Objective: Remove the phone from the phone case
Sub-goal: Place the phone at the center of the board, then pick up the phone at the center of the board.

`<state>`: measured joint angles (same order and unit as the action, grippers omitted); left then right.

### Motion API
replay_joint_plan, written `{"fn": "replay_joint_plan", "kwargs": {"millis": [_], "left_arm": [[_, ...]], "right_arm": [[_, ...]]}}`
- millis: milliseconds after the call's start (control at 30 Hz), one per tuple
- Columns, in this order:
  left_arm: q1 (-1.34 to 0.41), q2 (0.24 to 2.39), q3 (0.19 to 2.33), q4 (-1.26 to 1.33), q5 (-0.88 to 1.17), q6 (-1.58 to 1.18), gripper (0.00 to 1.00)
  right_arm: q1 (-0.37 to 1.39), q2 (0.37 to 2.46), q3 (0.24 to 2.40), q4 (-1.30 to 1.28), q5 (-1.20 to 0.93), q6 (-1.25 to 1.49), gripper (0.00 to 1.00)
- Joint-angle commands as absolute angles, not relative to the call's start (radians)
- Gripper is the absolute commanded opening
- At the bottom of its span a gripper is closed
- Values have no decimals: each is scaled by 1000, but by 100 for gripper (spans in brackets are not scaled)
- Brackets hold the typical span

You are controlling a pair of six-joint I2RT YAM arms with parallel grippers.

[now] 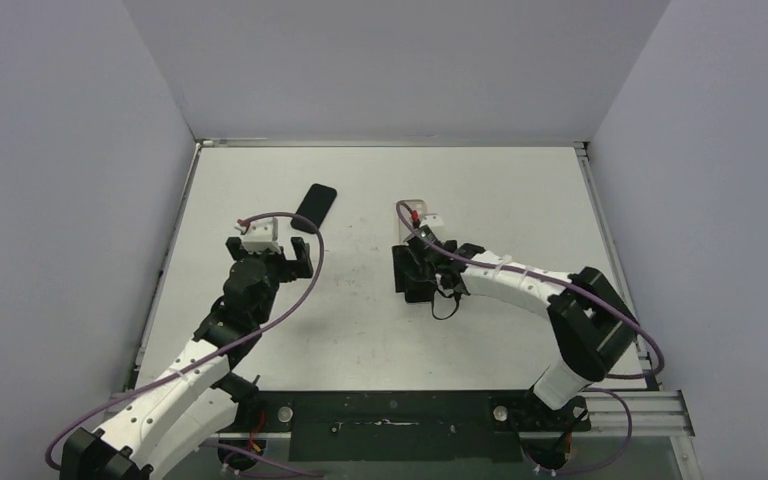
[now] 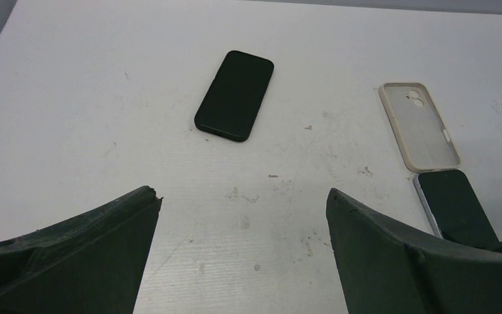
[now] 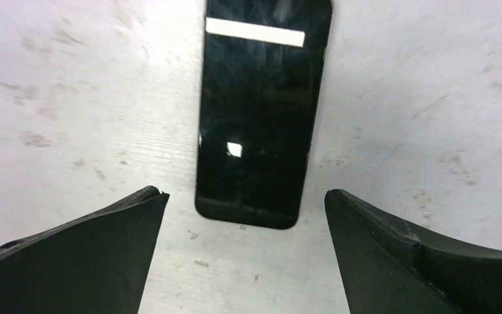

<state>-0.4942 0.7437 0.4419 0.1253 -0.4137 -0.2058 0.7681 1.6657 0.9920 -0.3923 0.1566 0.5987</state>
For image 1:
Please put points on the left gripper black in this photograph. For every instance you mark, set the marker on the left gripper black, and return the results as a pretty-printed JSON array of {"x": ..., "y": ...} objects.
[{"x": 292, "y": 268}]

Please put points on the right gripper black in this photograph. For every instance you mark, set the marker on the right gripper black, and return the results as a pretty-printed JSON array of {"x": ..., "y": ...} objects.
[{"x": 408, "y": 268}]

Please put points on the black phone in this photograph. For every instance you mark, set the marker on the black phone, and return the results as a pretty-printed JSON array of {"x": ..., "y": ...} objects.
[
  {"x": 415, "y": 279},
  {"x": 313, "y": 208}
]

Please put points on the beige phone case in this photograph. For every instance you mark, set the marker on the beige phone case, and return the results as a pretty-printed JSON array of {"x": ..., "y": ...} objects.
[{"x": 409, "y": 213}]

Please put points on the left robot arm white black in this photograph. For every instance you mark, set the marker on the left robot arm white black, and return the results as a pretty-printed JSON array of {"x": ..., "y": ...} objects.
[{"x": 198, "y": 394}]

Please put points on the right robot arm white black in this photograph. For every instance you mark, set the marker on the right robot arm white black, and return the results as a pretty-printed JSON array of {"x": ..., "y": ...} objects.
[{"x": 592, "y": 326}]

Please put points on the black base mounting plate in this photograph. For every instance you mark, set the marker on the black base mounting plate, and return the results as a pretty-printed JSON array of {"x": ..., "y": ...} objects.
[{"x": 411, "y": 425}]

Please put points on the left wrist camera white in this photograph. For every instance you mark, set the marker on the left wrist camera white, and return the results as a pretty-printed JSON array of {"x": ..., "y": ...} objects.
[{"x": 259, "y": 233}]

